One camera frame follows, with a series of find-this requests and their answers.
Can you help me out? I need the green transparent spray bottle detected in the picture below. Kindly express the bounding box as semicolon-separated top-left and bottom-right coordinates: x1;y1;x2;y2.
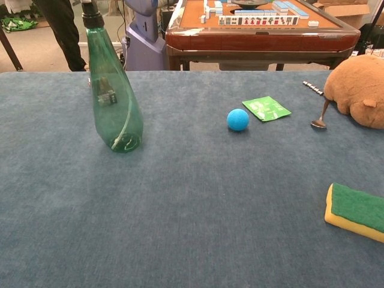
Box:
80;0;144;154

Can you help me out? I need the black round dish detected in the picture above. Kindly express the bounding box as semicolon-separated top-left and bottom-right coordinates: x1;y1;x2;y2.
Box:
230;0;269;8

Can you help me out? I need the brown mahjong table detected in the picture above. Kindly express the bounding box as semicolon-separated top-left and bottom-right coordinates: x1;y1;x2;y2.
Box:
164;0;361;71

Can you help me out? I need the silver striped stick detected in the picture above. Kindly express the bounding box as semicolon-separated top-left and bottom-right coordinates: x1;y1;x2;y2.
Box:
302;80;325;96

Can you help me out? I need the green plastic bag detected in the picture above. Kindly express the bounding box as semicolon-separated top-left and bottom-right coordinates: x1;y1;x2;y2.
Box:
0;16;40;34

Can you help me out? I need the black slanted leg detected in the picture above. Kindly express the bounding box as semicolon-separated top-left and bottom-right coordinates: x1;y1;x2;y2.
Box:
0;26;24;72

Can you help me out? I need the green sachet packet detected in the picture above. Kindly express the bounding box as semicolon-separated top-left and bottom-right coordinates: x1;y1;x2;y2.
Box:
241;95;292;123

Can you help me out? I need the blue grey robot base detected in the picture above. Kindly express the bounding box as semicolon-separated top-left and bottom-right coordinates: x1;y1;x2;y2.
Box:
123;0;170;72

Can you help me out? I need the cardboard box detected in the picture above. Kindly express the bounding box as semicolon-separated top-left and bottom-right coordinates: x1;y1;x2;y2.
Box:
311;0;371;29

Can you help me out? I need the blue ball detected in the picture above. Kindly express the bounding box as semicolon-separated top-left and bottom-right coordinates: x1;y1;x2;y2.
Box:
226;108;250;132

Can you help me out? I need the brown plush toy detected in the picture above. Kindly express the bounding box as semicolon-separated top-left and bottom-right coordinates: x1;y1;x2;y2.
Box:
323;53;384;130

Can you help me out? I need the green yellow sponge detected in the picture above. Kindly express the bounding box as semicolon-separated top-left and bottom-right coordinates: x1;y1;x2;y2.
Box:
324;182;384;244

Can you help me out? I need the person in black trousers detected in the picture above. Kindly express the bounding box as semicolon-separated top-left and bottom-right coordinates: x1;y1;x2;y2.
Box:
34;0;88;72

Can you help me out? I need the metal spoon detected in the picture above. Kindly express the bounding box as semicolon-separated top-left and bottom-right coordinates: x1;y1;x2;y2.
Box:
310;98;331;130

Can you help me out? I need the blue table cloth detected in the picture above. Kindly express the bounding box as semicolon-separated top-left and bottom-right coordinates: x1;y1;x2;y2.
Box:
0;70;384;288

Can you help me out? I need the blue backed mahjong tile wall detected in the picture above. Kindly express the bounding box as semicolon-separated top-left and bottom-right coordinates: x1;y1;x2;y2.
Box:
271;0;310;20
199;0;224;24
233;9;278;16

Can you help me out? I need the row of face-up mahjong tiles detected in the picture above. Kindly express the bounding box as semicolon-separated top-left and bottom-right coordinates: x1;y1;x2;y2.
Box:
218;15;300;26

